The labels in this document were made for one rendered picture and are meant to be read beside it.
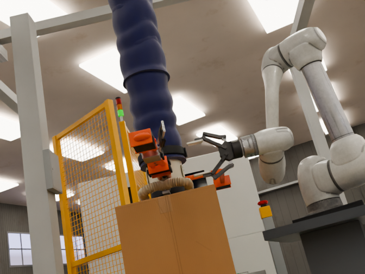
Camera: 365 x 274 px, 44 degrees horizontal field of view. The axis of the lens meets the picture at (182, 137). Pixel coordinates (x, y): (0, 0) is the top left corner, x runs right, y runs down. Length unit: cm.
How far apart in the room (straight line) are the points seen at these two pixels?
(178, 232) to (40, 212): 176
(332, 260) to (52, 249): 194
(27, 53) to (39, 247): 152
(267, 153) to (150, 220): 53
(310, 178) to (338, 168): 13
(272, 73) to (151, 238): 95
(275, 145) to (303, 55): 53
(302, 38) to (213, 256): 107
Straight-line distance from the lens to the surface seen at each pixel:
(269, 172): 190
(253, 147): 180
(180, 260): 172
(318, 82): 213
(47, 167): 337
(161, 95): 213
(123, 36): 230
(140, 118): 210
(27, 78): 372
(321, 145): 555
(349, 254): 200
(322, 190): 208
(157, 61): 223
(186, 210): 174
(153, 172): 180
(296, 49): 217
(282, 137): 181
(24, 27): 397
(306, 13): 514
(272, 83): 210
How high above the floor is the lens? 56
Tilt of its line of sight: 19 degrees up
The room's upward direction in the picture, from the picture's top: 13 degrees counter-clockwise
